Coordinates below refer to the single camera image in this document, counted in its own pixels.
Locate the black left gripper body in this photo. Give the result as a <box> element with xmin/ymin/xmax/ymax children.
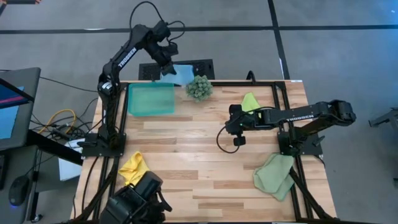
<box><xmin>145</xmin><ymin>39</ymin><xmax>180</xmax><ymax>68</ymax></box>

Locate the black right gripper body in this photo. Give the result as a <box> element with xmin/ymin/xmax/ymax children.
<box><xmin>225</xmin><ymin>109</ymin><xmax>266</xmax><ymax>135</ymax></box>

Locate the blue microfiber towel teal edge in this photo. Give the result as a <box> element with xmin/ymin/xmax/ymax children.
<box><xmin>159</xmin><ymin>63</ymin><xmax>196</xmax><ymax>87</ymax></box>

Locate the lime green microfiber towel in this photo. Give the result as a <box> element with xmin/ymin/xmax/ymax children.
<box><xmin>240</xmin><ymin>91</ymin><xmax>262</xmax><ymax>119</ymax></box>

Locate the pale green microfiber towel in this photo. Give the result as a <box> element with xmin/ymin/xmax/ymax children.
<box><xmin>252</xmin><ymin>152</ymin><xmax>296</xmax><ymax>202</ymax></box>

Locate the yellow microfiber towel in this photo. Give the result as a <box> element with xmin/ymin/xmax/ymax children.
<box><xmin>118</xmin><ymin>151</ymin><xmax>150</xmax><ymax>187</ymax></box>

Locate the black perforated panel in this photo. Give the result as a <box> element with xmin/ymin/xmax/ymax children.
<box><xmin>138</xmin><ymin>58</ymin><xmax>216</xmax><ymax>82</ymax></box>

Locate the artificial plant in grey pot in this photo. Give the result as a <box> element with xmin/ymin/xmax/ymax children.
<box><xmin>185</xmin><ymin>74</ymin><xmax>215</xmax><ymax>103</ymax></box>

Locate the teal translucent plastic bin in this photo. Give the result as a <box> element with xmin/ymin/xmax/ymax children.
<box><xmin>127</xmin><ymin>82</ymin><xmax>177</xmax><ymax>118</ymax></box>

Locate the black bulky object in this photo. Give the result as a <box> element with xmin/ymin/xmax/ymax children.
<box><xmin>98</xmin><ymin>170</ymin><xmax>174</xmax><ymax>224</ymax></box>

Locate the white paper sheet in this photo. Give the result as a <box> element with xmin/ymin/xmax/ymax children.
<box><xmin>58</xmin><ymin>138</ymin><xmax>83</xmax><ymax>182</ymax></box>

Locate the black desk edge bar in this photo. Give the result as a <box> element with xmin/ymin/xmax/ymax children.
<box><xmin>26</xmin><ymin>129</ymin><xmax>83</xmax><ymax>166</ymax></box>

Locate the grey metal stand leg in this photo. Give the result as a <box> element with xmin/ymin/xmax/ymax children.
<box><xmin>368</xmin><ymin>107</ymin><xmax>398</xmax><ymax>129</ymax></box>

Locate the grey framed operator screen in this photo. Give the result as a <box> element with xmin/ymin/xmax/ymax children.
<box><xmin>0</xmin><ymin>67</ymin><xmax>42</xmax><ymax>152</ymax></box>

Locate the grey desk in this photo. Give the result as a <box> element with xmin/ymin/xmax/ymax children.
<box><xmin>0</xmin><ymin>144</ymin><xmax>41</xmax><ymax>224</ymax></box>

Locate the black computer mouse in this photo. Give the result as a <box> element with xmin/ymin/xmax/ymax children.
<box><xmin>7</xmin><ymin>174</ymin><xmax>30</xmax><ymax>207</ymax></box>

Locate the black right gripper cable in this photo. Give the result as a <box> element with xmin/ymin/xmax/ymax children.
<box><xmin>216</xmin><ymin>124</ymin><xmax>241</xmax><ymax>154</ymax></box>

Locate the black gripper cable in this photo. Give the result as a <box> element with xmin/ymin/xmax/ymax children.
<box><xmin>128</xmin><ymin>0</ymin><xmax>187</xmax><ymax>43</ymax></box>
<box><xmin>216</xmin><ymin>124</ymin><xmax>241</xmax><ymax>154</ymax></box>

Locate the black aluminium table frame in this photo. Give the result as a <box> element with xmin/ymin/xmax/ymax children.
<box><xmin>70</xmin><ymin>80</ymin><xmax>341</xmax><ymax>224</ymax></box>

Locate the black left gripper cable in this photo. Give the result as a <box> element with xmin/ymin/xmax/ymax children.
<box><xmin>128</xmin><ymin>0</ymin><xmax>187</xmax><ymax>43</ymax></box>

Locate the yellow cable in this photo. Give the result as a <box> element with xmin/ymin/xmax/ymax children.
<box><xmin>38</xmin><ymin>108</ymin><xmax>77</xmax><ymax>135</ymax></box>

